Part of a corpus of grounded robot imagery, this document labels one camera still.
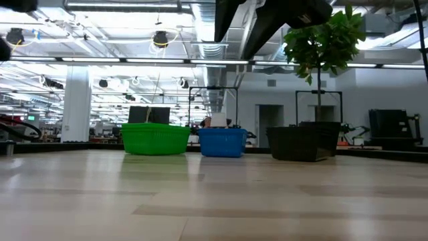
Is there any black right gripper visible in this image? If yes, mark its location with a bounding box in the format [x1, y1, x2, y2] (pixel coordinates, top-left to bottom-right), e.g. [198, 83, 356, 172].
[213, 0, 334, 60]

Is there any blue slotted plastic basket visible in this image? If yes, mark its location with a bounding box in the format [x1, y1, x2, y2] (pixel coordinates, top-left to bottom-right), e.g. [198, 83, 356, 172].
[197, 128, 249, 158]

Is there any green leafy indoor tree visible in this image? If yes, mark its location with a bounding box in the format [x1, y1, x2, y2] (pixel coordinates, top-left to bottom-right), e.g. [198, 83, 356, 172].
[284, 3, 367, 123]

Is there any long ceiling light bar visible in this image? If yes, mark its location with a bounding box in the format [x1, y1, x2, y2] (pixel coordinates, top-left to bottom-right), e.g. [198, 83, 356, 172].
[9, 56, 425, 70]

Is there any white box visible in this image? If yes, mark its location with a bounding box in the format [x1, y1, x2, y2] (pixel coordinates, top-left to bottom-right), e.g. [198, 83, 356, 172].
[210, 112, 228, 129]

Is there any black computer monitor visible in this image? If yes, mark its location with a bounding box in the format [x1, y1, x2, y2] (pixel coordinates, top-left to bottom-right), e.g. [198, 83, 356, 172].
[128, 106, 171, 125]

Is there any black equipment stand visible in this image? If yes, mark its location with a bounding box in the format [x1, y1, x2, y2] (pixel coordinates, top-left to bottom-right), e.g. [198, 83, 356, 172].
[368, 108, 424, 148]

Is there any white building pillar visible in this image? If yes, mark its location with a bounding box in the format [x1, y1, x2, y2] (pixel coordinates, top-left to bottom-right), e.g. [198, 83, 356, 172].
[61, 65, 92, 143]

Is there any silver ventilation duct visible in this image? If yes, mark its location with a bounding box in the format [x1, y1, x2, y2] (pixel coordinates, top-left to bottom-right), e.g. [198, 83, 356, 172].
[192, 3, 230, 113]

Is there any black ceiling dome camera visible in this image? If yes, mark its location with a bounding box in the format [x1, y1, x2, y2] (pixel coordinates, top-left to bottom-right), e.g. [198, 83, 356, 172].
[152, 30, 169, 48]

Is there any black metal gantry frame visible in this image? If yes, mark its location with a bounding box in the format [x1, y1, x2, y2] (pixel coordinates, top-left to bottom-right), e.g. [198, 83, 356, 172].
[295, 90, 344, 127]

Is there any thin black hanging cable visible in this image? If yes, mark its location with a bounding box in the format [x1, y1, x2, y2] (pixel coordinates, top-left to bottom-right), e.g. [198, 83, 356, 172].
[413, 0, 428, 83]

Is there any black curved hose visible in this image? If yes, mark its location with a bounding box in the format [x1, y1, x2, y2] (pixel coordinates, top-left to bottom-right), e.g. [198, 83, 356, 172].
[0, 114, 43, 141]

